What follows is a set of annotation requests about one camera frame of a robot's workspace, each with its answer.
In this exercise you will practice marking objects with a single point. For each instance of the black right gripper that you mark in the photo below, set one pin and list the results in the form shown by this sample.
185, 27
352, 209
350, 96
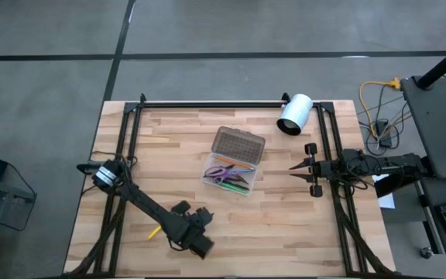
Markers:
323, 170

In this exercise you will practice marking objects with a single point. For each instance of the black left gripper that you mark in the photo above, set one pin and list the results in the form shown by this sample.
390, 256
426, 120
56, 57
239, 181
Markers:
192, 226

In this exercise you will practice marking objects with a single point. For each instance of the green marker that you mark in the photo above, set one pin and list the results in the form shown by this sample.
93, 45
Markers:
232, 188

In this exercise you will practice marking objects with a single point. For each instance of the blue pen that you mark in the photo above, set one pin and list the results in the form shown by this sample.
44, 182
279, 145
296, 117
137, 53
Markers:
244, 170

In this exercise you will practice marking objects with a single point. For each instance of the thick black marker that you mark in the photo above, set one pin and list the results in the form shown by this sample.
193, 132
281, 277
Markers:
238, 185

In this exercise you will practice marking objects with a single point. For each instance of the purple scissors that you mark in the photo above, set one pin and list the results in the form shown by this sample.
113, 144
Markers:
226, 172

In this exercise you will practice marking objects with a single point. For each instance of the black pen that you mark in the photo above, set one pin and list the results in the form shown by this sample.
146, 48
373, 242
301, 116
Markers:
241, 178

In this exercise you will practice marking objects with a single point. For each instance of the orange wooden pencil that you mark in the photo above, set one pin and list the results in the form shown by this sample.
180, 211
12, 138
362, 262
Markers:
232, 162

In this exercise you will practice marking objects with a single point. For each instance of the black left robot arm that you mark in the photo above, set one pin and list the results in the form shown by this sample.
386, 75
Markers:
145, 203

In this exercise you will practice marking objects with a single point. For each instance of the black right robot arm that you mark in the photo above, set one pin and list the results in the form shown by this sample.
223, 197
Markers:
393, 164

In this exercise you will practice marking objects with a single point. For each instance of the translucent plastic supply box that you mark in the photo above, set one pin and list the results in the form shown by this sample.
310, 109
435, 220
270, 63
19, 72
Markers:
238, 145

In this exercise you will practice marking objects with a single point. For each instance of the yellow highlighter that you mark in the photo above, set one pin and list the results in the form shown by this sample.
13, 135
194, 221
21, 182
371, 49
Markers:
154, 233

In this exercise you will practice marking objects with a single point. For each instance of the cylindrical spot lamp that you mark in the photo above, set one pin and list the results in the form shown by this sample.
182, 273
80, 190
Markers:
296, 110

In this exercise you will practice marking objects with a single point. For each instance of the white paper sheet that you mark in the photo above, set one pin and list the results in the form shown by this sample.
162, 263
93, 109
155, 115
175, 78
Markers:
386, 201

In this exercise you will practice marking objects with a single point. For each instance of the black power adapter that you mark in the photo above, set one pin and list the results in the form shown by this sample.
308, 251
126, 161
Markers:
381, 128

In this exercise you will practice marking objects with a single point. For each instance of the dark grey equipment cart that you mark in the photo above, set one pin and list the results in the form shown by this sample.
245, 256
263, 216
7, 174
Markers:
436, 124

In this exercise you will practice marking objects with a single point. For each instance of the caster wheel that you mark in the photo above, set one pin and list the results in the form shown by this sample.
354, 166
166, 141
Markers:
426, 252

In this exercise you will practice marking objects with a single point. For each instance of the black metal side stand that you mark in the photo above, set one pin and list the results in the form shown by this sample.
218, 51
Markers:
4, 188

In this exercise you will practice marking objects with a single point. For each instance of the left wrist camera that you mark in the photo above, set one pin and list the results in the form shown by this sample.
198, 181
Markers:
203, 248

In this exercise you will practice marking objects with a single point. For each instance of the black aluminium table frame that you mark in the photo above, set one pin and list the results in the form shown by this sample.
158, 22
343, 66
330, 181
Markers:
227, 104

